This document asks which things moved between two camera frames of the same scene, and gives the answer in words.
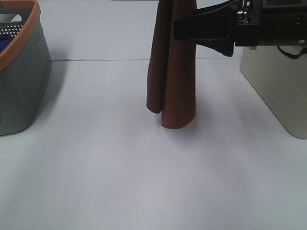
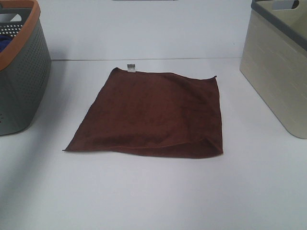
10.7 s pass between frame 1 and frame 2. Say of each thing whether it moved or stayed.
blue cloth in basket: stayed
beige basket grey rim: stayed
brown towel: moved
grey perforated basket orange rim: stayed
